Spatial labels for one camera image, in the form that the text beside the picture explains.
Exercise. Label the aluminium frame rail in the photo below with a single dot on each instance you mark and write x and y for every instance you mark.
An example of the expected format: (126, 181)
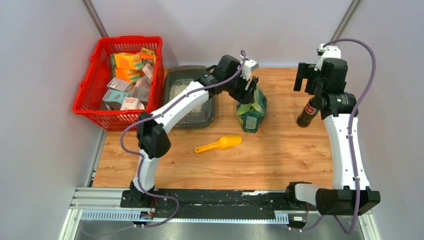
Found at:
(95, 214)

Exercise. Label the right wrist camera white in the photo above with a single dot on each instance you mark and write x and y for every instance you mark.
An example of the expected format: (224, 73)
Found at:
(329, 51)

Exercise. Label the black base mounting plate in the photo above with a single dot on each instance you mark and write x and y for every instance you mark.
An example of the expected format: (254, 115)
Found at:
(218, 204)

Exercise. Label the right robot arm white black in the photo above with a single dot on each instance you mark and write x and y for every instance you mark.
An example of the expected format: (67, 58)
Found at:
(351, 193)

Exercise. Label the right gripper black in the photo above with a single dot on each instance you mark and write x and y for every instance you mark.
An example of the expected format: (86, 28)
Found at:
(305, 71)

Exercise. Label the yellow patterned packet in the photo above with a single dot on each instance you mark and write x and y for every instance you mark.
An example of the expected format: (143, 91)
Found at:
(148, 56)

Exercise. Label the orange sponge pack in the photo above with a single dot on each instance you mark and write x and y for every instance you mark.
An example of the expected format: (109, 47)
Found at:
(129, 61)
(127, 74)

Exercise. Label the white pink sponge box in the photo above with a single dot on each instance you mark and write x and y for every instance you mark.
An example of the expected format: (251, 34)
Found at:
(131, 103)

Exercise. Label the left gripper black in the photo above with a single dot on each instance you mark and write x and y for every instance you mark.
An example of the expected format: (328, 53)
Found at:
(243, 96)

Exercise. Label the pink grey box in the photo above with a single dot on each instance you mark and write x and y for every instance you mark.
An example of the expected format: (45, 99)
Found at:
(119, 85)

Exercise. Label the dark cola bottle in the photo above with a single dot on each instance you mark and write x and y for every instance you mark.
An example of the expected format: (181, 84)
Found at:
(310, 110)

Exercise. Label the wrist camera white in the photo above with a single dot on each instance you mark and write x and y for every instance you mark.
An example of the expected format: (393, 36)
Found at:
(329, 51)
(250, 65)

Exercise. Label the yellow plastic scoop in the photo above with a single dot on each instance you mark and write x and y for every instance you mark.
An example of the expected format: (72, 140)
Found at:
(223, 143)

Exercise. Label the teal grey box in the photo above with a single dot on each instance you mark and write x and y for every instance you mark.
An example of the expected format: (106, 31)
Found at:
(114, 99)

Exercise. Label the green litter bag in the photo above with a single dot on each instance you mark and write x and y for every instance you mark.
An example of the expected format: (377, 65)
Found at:
(251, 115)

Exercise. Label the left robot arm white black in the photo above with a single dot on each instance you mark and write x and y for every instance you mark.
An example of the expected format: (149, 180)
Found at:
(229, 75)

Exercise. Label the red plastic shopping basket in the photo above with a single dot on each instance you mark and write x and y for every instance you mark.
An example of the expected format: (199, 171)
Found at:
(148, 89)

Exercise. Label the orange sponge pack lower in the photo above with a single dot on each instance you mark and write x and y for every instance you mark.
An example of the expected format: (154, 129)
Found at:
(127, 74)

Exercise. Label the orange sponge pack upper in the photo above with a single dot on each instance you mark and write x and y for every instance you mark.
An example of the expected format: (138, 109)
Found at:
(129, 61)

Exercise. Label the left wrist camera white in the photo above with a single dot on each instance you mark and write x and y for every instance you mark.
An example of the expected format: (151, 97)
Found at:
(250, 65)

